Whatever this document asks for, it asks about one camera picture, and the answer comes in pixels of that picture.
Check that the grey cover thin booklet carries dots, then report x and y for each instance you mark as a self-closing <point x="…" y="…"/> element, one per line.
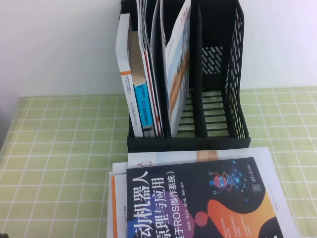
<point x="158" y="74"/>

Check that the white booklet orange stripe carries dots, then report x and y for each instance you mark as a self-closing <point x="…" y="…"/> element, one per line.
<point x="117" y="203"/>

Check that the white brochure wood stripe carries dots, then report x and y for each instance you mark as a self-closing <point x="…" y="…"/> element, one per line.
<point x="280" y="188"/>

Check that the green checked tablecloth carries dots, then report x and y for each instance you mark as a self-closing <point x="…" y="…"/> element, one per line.
<point x="62" y="148"/>

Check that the black plastic book holder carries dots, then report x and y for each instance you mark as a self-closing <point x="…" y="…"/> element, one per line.
<point x="213" y="29"/>

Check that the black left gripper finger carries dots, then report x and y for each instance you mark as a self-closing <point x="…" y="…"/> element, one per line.
<point x="2" y="235"/>

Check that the dark robot textbook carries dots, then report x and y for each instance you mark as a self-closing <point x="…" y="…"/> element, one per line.
<point x="198" y="198"/>

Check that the blue spine book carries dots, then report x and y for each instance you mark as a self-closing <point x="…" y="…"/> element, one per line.
<point x="142" y="104"/>

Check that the plain white paper booklet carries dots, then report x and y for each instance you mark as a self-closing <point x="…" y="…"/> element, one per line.
<point x="120" y="167"/>

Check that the desert cover robot brochure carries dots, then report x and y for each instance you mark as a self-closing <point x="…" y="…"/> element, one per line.
<point x="178" y="74"/>

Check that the white book orange band spine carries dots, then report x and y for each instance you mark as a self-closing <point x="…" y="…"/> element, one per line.
<point x="123" y="49"/>

